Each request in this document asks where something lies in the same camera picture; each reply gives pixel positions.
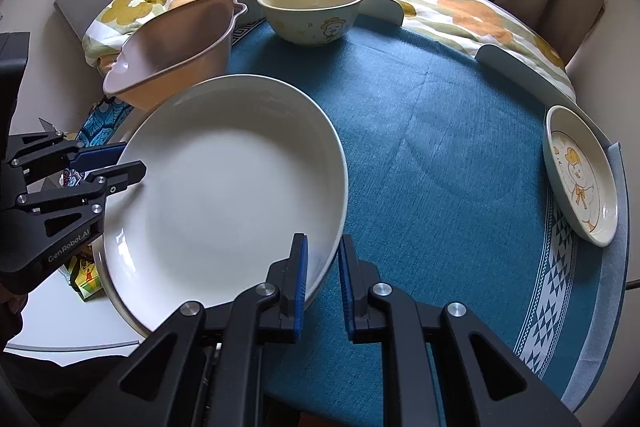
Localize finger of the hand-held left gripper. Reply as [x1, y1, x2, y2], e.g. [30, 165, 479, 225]
[7, 132, 127, 181]
[16, 160, 147, 214]

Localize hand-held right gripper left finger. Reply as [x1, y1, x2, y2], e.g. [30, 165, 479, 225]
[60, 233, 309, 427]

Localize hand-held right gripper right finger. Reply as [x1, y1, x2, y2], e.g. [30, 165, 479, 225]
[337, 234, 583, 427]

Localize large white plate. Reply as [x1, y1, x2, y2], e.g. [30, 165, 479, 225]
[92, 74, 349, 339]

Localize pink bowl with handle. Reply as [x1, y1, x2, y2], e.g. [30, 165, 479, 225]
[102, 0, 248, 112]

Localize cream bowl with duck print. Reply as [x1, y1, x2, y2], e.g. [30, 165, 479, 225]
[256, 0, 367, 46]

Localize blue patterned cloth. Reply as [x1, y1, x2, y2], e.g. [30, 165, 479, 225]
[80, 99, 133, 148]

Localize green yellow snack packet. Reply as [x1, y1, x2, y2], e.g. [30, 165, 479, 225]
[62, 254, 104, 303]

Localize person's dark clothing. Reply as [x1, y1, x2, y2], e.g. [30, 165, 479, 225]
[0, 347, 138, 427]

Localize teal patterned tablecloth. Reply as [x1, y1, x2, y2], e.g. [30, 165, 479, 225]
[220, 9, 631, 414]

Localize small duck print plate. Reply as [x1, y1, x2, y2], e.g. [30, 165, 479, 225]
[542, 105, 620, 248]

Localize floral striped blanket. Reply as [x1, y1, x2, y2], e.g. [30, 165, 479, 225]
[82, 0, 578, 102]

